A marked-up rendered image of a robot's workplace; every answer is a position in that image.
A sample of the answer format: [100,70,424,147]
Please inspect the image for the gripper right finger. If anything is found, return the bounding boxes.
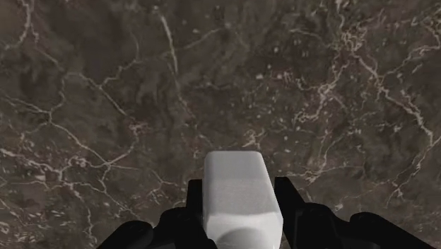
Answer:
[274,176,437,249]

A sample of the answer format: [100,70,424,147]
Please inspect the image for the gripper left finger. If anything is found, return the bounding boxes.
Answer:
[96,178,218,249]

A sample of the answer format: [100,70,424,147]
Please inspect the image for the white rounded block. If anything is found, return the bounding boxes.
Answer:
[201,150,284,249]

